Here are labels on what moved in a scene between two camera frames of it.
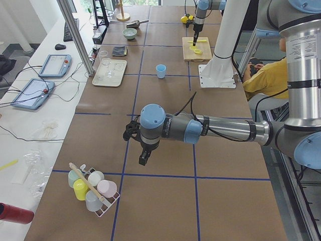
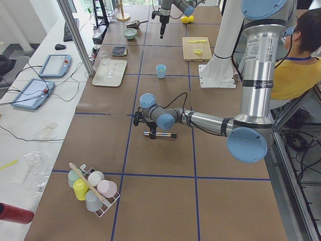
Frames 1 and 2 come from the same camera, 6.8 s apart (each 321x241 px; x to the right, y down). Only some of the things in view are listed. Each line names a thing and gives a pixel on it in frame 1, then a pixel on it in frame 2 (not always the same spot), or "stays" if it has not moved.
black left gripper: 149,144 -> 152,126
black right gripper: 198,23 -> 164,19
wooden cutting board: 201,52 stays
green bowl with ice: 130,33 stays
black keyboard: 67,36 stays
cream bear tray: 110,73 stays
